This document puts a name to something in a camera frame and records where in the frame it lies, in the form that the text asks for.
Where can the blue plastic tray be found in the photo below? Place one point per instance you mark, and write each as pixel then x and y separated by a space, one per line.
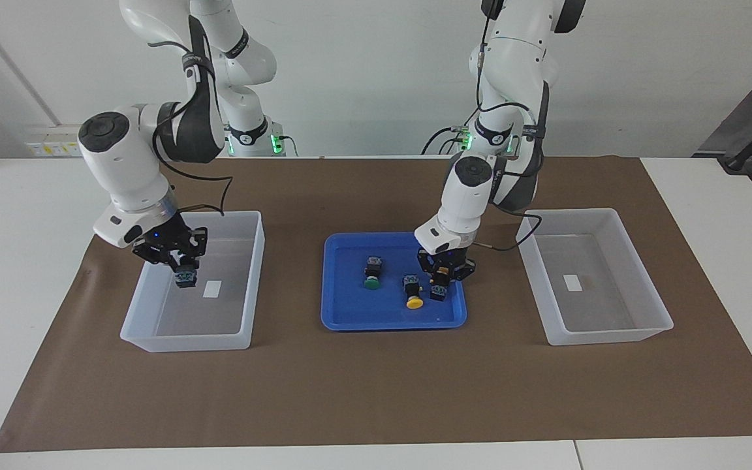
pixel 389 313

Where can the translucent white plastic box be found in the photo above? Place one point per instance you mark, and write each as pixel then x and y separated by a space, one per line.
pixel 611 329
pixel 147 307

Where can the yellow mushroom push button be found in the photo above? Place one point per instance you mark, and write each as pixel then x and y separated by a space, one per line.
pixel 413 290

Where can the white paper label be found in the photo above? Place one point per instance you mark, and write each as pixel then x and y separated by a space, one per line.
pixel 572 282
pixel 213 288

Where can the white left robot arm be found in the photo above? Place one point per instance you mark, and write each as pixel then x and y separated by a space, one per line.
pixel 467 196

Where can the white wall socket box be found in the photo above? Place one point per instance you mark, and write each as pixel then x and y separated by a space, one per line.
pixel 49 147

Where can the brown table mat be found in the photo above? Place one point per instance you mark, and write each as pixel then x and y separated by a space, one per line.
pixel 376 391

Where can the green mushroom push button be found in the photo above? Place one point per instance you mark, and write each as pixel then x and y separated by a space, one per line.
pixel 372 271

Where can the yellow flush push button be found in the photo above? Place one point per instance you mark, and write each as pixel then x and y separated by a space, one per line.
pixel 440 290

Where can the green flush push button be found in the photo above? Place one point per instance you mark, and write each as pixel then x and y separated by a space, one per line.
pixel 185 279

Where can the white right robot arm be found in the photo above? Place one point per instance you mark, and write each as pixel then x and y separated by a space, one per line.
pixel 121 163

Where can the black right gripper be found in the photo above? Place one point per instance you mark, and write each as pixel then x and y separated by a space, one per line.
pixel 170 241

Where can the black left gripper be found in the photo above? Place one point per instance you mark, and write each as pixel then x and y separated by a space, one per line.
pixel 457 256

